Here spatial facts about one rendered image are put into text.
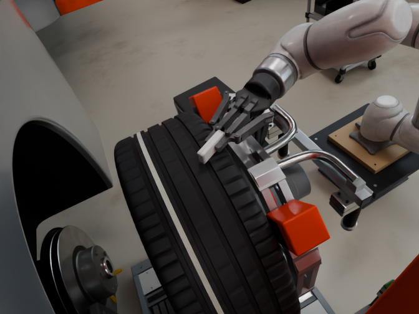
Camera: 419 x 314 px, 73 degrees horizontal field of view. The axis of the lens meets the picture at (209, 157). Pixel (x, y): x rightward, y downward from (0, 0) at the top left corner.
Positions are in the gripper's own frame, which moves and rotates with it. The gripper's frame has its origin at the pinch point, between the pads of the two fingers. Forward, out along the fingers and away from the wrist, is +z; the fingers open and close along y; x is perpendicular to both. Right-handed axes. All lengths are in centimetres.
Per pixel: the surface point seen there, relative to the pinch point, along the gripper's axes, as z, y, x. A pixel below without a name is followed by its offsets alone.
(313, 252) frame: 0.4, -26.1, -18.5
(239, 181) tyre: 1.9, -8.2, -3.1
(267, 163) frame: -6.7, -9.2, -7.0
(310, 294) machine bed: -11, -37, -109
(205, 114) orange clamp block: -12.7, 13.8, -10.9
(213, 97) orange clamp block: -17.2, 14.2, -8.6
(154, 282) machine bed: 33, 31, -116
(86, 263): 35.1, 19.2, -28.1
